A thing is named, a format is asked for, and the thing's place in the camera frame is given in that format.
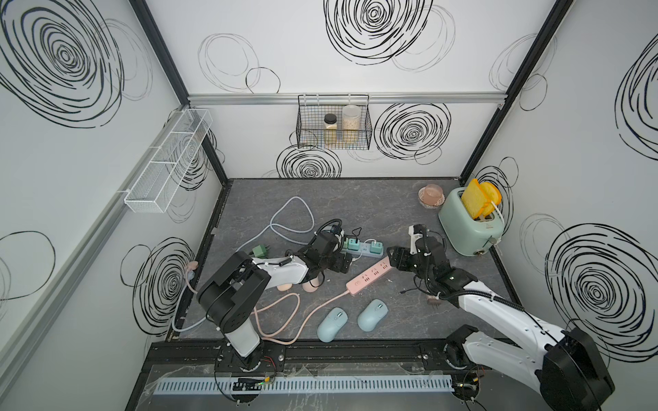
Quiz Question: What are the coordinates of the pink charger plug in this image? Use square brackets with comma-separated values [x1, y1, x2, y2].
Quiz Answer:
[427, 296, 442, 306]

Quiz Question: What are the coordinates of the pink power strip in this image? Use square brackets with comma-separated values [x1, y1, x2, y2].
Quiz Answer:
[346, 257, 392, 296]

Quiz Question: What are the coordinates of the green charger plug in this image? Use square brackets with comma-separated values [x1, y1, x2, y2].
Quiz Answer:
[251, 244, 269, 259]

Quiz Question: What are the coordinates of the light blue mouse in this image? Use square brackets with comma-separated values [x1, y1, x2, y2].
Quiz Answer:
[357, 299, 389, 332]
[317, 308, 348, 344]

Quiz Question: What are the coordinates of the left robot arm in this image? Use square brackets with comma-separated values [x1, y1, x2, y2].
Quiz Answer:
[197, 219, 352, 360]

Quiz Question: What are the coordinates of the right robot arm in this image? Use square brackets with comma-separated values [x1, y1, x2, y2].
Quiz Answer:
[386, 224, 615, 410]

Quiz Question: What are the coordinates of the pink mouse upright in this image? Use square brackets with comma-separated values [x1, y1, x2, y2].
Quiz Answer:
[302, 277, 323, 293]

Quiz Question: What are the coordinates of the blue power strip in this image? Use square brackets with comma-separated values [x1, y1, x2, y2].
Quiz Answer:
[342, 237, 384, 260]

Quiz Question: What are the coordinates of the mint green toaster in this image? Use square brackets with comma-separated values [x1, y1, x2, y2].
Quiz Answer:
[438, 188, 505, 257]

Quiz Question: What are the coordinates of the pink glass bowl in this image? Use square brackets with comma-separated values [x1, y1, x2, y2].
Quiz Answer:
[418, 183, 445, 209]

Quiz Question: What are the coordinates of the yellow toast slice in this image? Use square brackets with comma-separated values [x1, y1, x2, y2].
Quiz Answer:
[461, 179, 502, 220]

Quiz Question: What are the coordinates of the brown lid spice jar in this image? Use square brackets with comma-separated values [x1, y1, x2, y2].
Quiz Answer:
[323, 113, 338, 147]

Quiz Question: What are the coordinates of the white lid tall jar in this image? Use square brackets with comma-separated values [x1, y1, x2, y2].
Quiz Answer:
[341, 104, 361, 148]

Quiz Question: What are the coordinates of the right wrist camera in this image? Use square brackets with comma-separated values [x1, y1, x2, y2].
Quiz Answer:
[408, 224, 425, 255]

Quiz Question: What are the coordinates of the pink power cable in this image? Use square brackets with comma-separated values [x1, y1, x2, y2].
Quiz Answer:
[183, 261, 351, 346]

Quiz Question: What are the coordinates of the black wire basket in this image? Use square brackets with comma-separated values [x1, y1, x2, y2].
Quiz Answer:
[295, 94, 373, 151]

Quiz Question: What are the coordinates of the grey cable duct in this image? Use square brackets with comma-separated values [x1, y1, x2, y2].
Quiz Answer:
[154, 375, 454, 397]

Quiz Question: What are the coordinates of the white wire shelf basket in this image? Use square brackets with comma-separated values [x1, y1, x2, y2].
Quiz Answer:
[124, 108, 212, 213]

